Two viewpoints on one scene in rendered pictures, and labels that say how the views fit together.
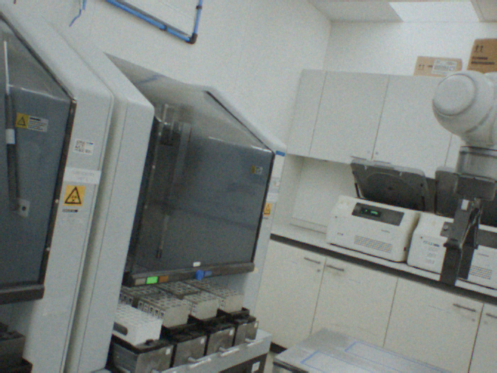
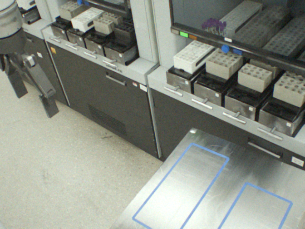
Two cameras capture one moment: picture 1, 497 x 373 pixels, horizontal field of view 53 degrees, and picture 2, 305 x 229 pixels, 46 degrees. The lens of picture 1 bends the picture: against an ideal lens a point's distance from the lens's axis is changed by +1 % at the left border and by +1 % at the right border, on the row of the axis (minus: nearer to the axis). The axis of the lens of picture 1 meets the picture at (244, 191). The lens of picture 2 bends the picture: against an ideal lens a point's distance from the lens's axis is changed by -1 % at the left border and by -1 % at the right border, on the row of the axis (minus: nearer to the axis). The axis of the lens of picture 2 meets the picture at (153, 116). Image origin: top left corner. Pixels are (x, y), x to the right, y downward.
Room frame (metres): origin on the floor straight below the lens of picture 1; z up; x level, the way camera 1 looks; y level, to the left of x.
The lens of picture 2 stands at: (1.48, -1.09, 1.75)
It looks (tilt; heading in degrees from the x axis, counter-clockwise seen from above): 43 degrees down; 104
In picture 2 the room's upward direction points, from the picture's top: 9 degrees counter-clockwise
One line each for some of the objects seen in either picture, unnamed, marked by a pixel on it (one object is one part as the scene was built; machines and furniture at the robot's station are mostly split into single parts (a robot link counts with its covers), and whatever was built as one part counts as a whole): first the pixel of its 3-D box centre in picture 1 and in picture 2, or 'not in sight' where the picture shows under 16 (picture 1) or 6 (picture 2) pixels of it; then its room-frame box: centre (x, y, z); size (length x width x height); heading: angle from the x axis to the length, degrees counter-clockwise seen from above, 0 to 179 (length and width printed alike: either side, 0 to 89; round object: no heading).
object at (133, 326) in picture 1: (112, 317); (202, 50); (1.41, 0.30, 0.83); 0.30 x 0.10 x 0.06; 57
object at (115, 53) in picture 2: not in sight; (155, 26); (1.15, 0.64, 0.78); 0.73 x 0.14 x 0.09; 57
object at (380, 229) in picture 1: (384, 209); not in sight; (3.66, -1.02, 1.22); 0.62 x 0.56 x 0.64; 145
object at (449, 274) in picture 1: (450, 266); (17, 85); (0.98, -0.42, 1.22); 0.03 x 0.01 x 0.07; 57
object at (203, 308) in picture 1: (205, 308); (251, 81); (1.61, 0.05, 0.85); 0.12 x 0.02 x 0.06; 146
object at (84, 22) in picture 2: not in sight; (97, 15); (0.82, 0.69, 0.83); 0.30 x 0.10 x 0.06; 57
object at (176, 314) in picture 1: (174, 315); (218, 68); (1.49, 0.14, 0.85); 0.12 x 0.02 x 0.06; 147
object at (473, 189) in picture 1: (472, 200); (12, 48); (1.03, -0.46, 1.36); 0.08 x 0.07 x 0.09; 147
